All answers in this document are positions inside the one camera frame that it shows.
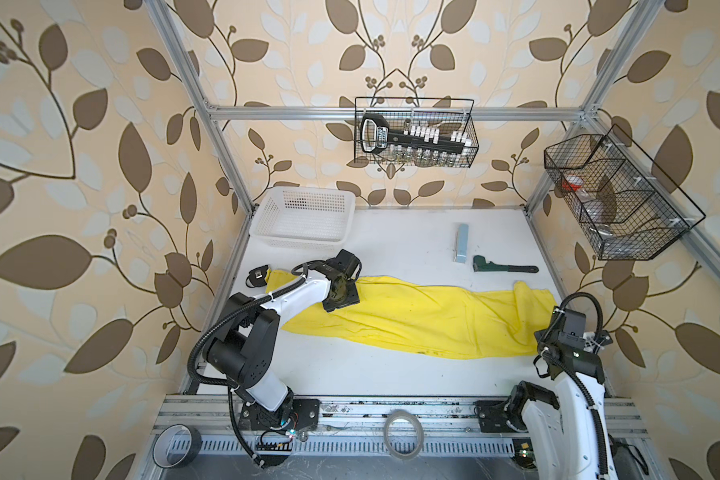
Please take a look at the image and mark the black yellow tape measure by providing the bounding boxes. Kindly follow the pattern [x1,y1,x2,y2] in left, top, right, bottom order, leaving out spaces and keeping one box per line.
[245,265,270,288]

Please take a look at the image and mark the black socket set holder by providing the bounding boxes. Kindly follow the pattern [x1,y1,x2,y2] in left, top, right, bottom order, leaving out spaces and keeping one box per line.
[356,113,476,154]

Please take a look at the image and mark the red white cup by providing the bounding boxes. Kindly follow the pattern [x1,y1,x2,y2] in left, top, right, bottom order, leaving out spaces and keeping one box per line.
[560,174,584,194]

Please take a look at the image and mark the clear tape roll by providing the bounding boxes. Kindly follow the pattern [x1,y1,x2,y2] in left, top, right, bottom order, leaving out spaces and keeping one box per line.
[382,409,425,461]

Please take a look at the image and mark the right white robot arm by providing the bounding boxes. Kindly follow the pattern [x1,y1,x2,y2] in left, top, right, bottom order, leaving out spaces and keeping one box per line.
[503,292,618,479]

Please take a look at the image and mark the black tape roll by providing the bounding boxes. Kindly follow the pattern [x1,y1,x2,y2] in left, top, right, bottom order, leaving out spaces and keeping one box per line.
[152,424,203,469]

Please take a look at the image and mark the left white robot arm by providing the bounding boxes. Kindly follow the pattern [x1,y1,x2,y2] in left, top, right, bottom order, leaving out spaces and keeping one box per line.
[187,249,362,412]

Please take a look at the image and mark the aluminium frame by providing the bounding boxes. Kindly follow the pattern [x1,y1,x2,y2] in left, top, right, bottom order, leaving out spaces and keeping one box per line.
[161,1,720,479]

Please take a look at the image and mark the side black wire basket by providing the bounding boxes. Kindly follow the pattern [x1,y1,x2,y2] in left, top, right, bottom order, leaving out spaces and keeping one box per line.
[544,124,706,261]

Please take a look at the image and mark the back black wire basket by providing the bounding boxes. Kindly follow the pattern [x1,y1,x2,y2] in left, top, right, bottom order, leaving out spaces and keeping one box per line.
[354,96,480,168]

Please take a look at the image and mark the white plastic basket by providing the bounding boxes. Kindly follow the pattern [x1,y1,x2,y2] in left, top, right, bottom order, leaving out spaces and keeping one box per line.
[249,187,356,251]

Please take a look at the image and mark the green pipe wrench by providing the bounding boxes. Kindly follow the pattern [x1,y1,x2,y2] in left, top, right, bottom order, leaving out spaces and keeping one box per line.
[472,255,539,274]

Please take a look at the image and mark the yellow trousers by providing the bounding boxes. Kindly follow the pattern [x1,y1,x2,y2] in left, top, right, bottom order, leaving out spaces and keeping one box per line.
[281,276,556,360]

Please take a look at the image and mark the light blue block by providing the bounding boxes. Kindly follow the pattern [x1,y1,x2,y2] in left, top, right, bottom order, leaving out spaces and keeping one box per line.
[454,223,469,264]

